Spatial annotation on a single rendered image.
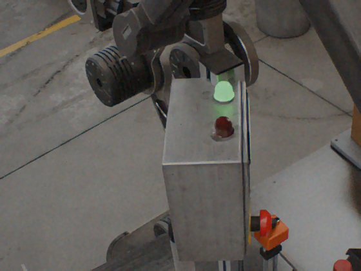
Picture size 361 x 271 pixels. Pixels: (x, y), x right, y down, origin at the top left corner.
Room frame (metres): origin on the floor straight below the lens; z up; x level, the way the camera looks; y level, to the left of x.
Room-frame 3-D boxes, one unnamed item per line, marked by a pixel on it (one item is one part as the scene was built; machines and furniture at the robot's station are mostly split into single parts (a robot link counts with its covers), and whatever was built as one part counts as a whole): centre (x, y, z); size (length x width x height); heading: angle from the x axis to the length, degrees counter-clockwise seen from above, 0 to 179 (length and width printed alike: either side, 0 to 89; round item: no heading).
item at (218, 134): (0.55, -0.05, 1.49); 0.03 x 0.03 x 0.02
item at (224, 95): (0.62, -0.06, 1.49); 0.03 x 0.03 x 0.02
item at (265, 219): (0.53, -0.09, 1.32); 0.04 x 0.03 x 0.04; 172
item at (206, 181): (0.59, -0.03, 1.38); 0.17 x 0.10 x 0.19; 172
